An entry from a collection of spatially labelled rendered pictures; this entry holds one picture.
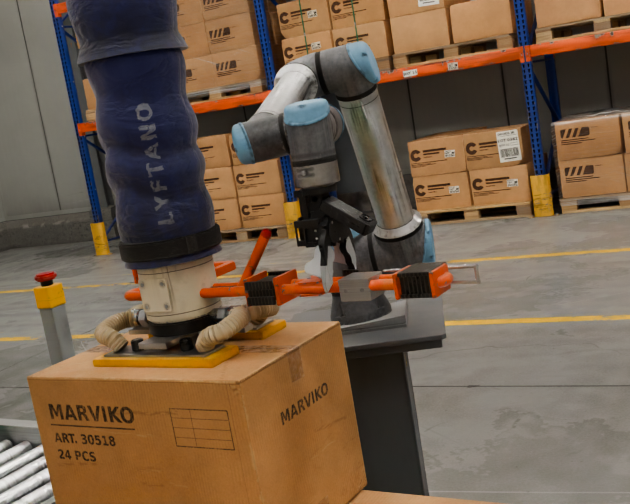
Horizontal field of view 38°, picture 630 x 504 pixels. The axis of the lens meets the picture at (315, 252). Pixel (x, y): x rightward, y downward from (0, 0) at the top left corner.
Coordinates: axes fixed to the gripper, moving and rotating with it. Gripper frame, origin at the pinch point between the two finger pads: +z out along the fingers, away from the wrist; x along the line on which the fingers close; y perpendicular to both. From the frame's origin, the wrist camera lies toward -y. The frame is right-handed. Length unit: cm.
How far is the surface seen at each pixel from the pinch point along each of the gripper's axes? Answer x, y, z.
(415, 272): 5.0, -18.9, -2.6
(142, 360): 15.8, 43.3, 11.7
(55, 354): -43, 138, 30
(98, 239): -647, 722, 88
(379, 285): 4.5, -10.6, -0.2
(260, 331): -3.5, 25.3, 11.2
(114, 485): 23, 52, 38
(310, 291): 4.4, 5.3, 0.5
